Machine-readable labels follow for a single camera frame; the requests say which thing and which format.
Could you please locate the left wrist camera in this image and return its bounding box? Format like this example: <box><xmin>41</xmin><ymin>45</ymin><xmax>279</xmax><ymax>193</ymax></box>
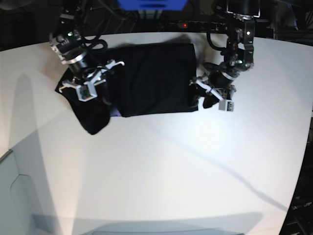
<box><xmin>219</xmin><ymin>99</ymin><xmax>234</xmax><ymax>112</ymax></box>

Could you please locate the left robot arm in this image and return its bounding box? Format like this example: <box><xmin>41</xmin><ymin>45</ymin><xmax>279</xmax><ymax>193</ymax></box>
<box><xmin>188</xmin><ymin>0</ymin><xmax>260</xmax><ymax>112</ymax></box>

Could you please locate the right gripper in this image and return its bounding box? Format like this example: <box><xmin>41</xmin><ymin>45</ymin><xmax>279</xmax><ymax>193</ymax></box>
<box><xmin>59</xmin><ymin>55</ymin><xmax>125</xmax><ymax>106</ymax></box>

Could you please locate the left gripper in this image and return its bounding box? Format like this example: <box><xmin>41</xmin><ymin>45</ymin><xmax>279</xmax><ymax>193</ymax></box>
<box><xmin>189</xmin><ymin>70</ymin><xmax>236</xmax><ymax>108</ymax></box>

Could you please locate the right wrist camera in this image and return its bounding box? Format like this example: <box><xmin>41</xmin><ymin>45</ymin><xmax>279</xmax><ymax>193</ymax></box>
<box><xmin>76</xmin><ymin>85</ymin><xmax>97</xmax><ymax>102</ymax></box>

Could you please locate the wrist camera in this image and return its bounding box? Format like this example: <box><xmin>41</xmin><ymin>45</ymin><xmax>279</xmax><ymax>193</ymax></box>
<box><xmin>76</xmin><ymin>85</ymin><xmax>97</xmax><ymax>102</ymax></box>
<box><xmin>219</xmin><ymin>99</ymin><xmax>234</xmax><ymax>112</ymax></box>

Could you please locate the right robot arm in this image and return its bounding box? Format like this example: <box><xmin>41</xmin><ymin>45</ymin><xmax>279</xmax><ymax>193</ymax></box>
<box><xmin>49</xmin><ymin>0</ymin><xmax>125</xmax><ymax>102</ymax></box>

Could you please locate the blue plastic box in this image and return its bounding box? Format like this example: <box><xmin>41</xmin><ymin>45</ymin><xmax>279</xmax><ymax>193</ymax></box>
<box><xmin>117</xmin><ymin>0</ymin><xmax>188</xmax><ymax>11</ymax></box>

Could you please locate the black power strip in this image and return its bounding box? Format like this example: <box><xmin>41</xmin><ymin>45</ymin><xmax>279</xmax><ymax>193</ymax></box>
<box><xmin>161</xmin><ymin>21</ymin><xmax>227</xmax><ymax>34</ymax></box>

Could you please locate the black T-shirt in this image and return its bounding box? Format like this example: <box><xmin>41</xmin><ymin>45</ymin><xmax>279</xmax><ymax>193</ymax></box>
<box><xmin>55</xmin><ymin>43</ymin><xmax>198</xmax><ymax>135</ymax></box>

